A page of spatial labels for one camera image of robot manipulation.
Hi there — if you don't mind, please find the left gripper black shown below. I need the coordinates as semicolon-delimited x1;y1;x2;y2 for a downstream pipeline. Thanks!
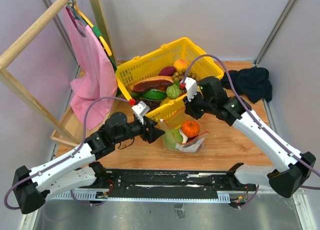
114;114;165;144

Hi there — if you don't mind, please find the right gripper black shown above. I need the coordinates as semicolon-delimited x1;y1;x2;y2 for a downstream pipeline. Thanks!
182;89;215;120

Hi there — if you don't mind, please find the green cabbage back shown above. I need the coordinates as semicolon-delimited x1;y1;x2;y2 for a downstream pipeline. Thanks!
163;129;183;150

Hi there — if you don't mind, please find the green cabbage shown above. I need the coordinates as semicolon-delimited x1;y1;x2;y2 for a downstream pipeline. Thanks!
163;129;183;150
166;84;183;99

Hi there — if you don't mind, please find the orange fruit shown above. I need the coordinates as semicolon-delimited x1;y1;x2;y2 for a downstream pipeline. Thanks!
181;120;200;138

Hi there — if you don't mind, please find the clear zip top bag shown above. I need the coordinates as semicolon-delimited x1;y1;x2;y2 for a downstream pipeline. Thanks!
159;109;210;153

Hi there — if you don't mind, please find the white mushroom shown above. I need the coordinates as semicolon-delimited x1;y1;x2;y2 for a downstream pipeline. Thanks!
178;128;189;144

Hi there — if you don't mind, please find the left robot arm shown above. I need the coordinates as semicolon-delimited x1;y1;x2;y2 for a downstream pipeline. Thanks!
12;112;165;215

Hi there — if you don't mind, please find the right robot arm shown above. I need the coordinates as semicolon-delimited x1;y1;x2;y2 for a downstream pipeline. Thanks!
180;76;316;198

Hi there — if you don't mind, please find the black grape bunch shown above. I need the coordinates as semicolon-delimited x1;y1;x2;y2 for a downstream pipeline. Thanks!
143;99;162;111

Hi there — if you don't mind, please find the green cabbage front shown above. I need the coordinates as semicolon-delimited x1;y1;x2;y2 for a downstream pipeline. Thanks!
166;84;183;99

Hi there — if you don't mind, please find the yellow plastic basket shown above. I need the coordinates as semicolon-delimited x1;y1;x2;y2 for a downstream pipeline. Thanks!
115;37;224;121

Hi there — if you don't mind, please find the watermelon slice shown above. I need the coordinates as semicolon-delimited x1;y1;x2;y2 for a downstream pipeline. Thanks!
141;89;167;101

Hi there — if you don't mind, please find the peach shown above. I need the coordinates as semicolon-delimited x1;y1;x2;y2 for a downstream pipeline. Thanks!
173;59;188;71

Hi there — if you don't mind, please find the purple sweet potato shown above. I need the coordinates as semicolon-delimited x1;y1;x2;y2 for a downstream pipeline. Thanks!
158;66;176;77

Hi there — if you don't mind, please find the dark navy cloth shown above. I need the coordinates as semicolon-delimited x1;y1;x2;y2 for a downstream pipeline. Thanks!
228;67;273;103

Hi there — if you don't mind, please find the pink shirt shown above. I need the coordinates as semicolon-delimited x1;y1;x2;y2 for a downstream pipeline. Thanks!
62;5;118;123

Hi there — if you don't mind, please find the yellow clothes hanger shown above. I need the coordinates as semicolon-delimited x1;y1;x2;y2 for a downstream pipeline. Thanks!
78;8;112;57

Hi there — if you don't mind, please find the grey clothes hanger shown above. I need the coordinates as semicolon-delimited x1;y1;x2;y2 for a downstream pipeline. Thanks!
65;0;88;37

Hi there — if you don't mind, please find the wooden clothes rack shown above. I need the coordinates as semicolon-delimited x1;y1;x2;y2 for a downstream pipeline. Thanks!
0;0;118;147

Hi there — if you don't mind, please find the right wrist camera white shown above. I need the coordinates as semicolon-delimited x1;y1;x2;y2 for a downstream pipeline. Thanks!
184;77;198;102

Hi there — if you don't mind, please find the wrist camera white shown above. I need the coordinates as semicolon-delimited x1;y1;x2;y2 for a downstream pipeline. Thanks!
131;101;150;125
184;77;198;102

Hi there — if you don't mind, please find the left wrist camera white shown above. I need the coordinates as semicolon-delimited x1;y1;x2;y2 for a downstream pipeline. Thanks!
131;101;150;125

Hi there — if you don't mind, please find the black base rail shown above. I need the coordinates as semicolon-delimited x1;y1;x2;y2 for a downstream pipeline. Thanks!
88;169;256;199

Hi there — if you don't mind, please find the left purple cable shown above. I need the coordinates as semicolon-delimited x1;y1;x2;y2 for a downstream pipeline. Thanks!
4;96;136;211

